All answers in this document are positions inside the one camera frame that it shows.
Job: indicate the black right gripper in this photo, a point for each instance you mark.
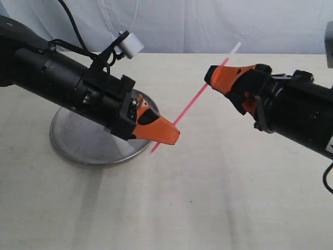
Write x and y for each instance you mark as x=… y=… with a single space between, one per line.
x=255 y=90

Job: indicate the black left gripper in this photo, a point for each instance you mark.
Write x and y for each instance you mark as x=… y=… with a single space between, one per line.
x=110 y=106

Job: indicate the pink plastic straw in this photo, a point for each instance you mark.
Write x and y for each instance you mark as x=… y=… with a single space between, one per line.
x=226 y=58

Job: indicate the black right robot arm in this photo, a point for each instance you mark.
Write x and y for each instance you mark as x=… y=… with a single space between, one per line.
x=290 y=105

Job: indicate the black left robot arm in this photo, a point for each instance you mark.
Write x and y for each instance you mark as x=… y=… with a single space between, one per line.
x=31 y=62

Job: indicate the round stainless steel plate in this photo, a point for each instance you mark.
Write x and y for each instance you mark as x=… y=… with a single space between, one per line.
x=86 y=142

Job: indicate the white backdrop curtain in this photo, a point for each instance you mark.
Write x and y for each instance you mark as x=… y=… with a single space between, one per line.
x=262 y=27

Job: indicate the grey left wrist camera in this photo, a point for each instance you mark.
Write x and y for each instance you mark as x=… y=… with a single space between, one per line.
x=129 y=44

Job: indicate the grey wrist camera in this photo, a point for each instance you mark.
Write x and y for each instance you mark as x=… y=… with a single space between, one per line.
x=328 y=44
x=129 y=44

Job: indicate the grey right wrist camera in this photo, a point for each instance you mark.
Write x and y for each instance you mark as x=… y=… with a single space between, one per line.
x=328 y=44

